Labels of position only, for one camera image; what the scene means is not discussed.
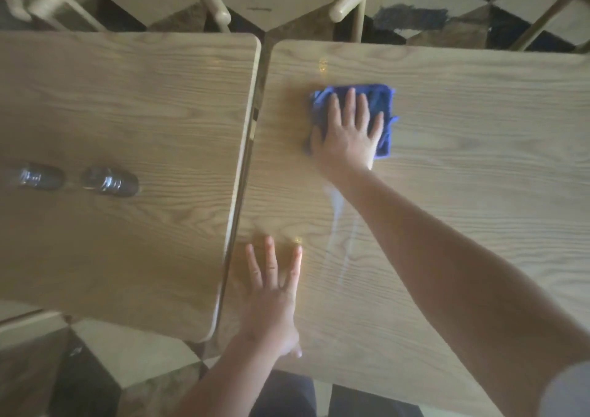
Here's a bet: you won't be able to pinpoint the person's left hand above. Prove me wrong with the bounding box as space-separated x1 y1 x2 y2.
239 235 304 360

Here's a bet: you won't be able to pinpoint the person's right hand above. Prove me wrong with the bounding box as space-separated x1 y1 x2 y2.
309 87 385 183

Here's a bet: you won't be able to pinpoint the blue cleaning cloth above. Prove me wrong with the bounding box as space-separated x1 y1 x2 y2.
307 83 399 159

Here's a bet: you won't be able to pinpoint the person's left forearm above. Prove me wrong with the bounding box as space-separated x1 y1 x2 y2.
173 333 286 417

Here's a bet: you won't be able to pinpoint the person's right forearm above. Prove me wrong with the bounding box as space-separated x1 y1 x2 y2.
329 167 590 417

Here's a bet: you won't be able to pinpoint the person's dark trousers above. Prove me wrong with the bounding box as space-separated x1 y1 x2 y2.
248 369 411 417

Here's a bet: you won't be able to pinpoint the person's white shirt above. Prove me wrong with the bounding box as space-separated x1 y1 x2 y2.
537 361 590 417

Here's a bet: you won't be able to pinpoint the adjacent wooden table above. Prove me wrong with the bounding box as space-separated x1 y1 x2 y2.
0 32 262 343

